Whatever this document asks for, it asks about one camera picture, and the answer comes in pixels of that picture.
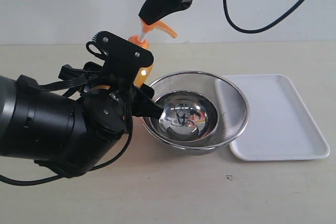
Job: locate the orange pump soap bottle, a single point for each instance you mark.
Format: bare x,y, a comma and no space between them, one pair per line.
141,41

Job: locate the small stainless steel bowl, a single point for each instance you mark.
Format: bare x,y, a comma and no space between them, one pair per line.
187,117

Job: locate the white rectangular plastic tray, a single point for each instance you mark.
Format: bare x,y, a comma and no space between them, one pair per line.
280,127

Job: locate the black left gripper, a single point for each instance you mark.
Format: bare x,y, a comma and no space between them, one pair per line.
109,108

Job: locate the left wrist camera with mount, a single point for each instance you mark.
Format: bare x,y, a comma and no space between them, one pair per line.
118,76

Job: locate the steel mesh strainer basket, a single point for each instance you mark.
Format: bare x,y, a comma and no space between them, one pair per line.
231,103

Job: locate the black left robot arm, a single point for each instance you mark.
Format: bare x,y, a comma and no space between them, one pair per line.
68,136

